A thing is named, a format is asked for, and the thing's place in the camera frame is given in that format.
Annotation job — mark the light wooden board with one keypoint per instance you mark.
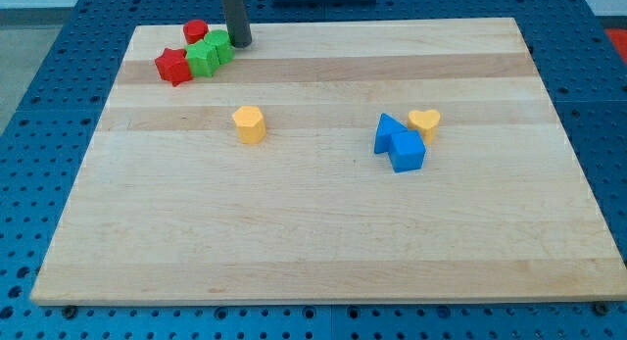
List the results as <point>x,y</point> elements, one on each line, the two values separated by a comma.
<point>170,208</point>

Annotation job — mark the blue cube block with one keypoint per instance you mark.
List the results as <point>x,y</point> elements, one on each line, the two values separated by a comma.
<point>406,151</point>

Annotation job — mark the red star block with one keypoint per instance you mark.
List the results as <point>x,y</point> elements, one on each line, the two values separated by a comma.
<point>173,67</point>

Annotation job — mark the yellow hexagon block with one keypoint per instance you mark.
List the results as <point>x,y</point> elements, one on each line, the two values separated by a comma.
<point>250,124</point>

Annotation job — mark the yellow heart block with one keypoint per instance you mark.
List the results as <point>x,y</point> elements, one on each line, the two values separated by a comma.
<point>425,122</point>

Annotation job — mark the red cylinder block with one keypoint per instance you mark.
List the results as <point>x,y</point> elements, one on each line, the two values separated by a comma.
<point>195,30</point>

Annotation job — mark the green cube block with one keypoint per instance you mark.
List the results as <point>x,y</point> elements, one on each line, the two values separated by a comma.
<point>202,59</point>

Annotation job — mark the green cylinder block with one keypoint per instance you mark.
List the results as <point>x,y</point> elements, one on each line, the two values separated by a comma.
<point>220,40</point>

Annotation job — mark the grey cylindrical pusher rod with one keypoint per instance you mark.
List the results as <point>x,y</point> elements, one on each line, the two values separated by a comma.
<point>237,22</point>

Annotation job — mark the blue triangle block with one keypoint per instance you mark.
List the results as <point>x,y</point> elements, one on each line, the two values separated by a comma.
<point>387,126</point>

